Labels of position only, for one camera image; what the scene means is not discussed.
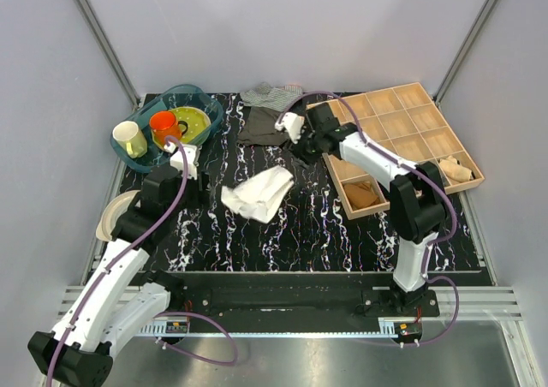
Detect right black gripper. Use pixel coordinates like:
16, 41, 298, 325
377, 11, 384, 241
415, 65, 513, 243
282, 124, 321, 172

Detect white underwear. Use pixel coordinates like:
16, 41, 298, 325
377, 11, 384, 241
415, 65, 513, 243
221, 165, 294, 223

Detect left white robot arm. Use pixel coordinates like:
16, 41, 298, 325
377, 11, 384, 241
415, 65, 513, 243
27, 164, 210, 386

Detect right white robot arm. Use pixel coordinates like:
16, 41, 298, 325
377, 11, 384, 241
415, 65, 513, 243
275, 103, 454, 316

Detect dark grey underwear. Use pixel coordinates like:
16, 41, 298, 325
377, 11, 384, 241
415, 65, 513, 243
237, 106, 289, 146

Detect striped grey underwear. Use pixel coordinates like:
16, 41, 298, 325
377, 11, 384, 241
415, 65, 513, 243
240, 82, 304, 112

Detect rolled tan underwear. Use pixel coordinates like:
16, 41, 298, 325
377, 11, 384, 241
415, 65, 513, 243
343, 181, 380, 211

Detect rolled beige underwear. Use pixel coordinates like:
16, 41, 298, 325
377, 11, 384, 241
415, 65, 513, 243
438, 155, 474, 182

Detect yellow-green dotted plate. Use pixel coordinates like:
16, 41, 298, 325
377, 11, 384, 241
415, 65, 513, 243
151, 106, 211, 152

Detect orange mug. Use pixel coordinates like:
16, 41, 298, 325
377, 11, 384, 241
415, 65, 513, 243
149, 110, 188, 146

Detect cream stacked bowls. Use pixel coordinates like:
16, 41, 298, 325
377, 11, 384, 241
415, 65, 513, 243
95, 190, 140, 241

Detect wooden compartment tray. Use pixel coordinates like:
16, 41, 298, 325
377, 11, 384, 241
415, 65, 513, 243
327, 82, 485, 194

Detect cream yellow mug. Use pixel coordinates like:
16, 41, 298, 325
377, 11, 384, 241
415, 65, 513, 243
112, 121, 148, 158

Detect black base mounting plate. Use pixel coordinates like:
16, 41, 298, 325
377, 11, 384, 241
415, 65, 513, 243
169, 272, 440, 335

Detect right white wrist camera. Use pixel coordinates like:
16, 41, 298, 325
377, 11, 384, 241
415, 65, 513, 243
275, 112, 305, 144

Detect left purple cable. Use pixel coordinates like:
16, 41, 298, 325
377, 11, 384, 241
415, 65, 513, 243
45, 134, 239, 387

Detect purple cable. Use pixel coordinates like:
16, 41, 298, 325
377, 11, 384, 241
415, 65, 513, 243
45, 134, 239, 387
277, 90, 462, 348

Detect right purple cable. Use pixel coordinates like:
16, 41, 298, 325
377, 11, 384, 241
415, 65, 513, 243
277, 90, 462, 348

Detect right aluminium frame post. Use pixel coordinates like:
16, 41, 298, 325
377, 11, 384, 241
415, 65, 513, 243
432, 0, 500, 106

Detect aluminium frame post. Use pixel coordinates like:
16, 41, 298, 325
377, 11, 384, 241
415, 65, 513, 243
432, 0, 500, 106
74, 0, 140, 108

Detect left aluminium frame post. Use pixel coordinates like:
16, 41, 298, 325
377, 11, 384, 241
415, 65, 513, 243
74, 0, 140, 108

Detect aluminium front rail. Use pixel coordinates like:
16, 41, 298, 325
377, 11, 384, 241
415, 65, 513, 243
59, 285, 522, 321

